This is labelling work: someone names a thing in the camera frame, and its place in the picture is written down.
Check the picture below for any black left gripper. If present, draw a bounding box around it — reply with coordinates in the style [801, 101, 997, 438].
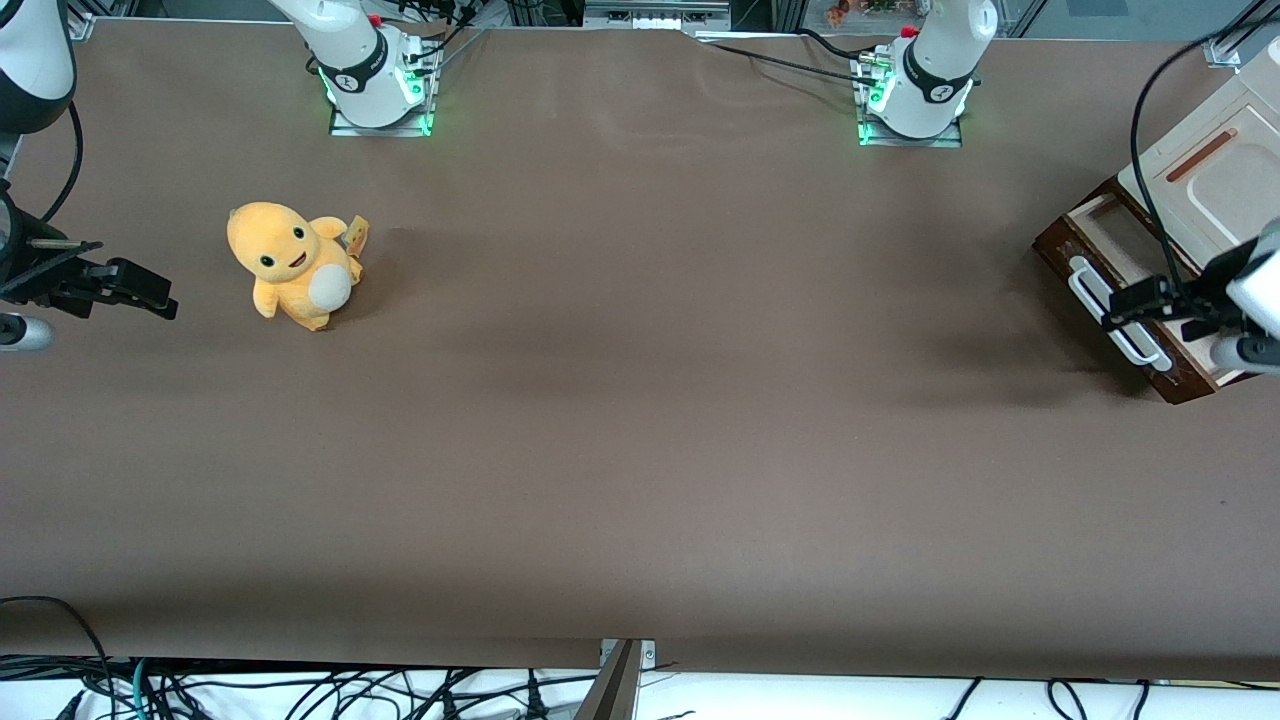
[1103, 250, 1251, 341]

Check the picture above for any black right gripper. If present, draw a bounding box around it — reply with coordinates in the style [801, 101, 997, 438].
[0, 258, 179, 321]

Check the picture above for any brown drawer with white handle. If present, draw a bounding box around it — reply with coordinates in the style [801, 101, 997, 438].
[1033, 178, 1256, 405]

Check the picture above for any white drawer cabinet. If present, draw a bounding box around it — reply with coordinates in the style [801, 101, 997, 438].
[1118, 40, 1280, 271]

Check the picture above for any yellow plush toy white belly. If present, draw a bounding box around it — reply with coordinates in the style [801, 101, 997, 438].
[226, 201, 371, 333]

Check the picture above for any brown table cover sheet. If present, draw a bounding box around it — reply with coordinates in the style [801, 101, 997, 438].
[0, 18, 1280, 683]

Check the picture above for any silver cylindrical left wrist camera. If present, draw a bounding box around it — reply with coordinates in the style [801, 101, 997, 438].
[1208, 335, 1280, 376]

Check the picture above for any silver cylindrical wrist camera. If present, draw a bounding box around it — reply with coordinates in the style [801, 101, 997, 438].
[0, 313, 53, 352]
[1208, 335, 1280, 376]

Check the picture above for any silver cylindrical right wrist camera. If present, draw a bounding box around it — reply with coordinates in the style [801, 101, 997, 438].
[0, 313, 53, 352]

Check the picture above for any white drawer with orange handle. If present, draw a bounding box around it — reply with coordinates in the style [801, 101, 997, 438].
[1140, 100, 1280, 256]

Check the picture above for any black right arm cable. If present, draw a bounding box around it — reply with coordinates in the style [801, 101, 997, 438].
[38, 100, 85, 226]

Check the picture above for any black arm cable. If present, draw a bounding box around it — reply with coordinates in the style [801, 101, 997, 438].
[38, 100, 85, 226]
[1130, 0, 1280, 301]

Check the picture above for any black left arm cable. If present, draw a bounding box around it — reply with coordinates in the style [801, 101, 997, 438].
[1130, 0, 1280, 301]

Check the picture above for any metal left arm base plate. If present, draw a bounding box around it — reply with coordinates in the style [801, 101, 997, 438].
[857, 115, 964, 149]

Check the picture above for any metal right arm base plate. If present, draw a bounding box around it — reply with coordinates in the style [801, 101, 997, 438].
[328, 100, 437, 139]

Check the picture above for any black looped cable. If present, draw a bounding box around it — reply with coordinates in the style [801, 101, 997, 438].
[0, 596, 113, 720]

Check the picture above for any short curved black cable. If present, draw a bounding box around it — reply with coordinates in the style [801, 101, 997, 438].
[795, 28, 876, 63]

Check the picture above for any long black cable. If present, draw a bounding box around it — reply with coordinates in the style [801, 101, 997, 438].
[697, 38, 881, 89]

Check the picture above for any aluminium frame rail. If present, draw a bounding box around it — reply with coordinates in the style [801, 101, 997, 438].
[583, 0, 733, 31]

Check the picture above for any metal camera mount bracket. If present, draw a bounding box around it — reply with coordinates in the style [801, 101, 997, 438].
[575, 638, 658, 720]

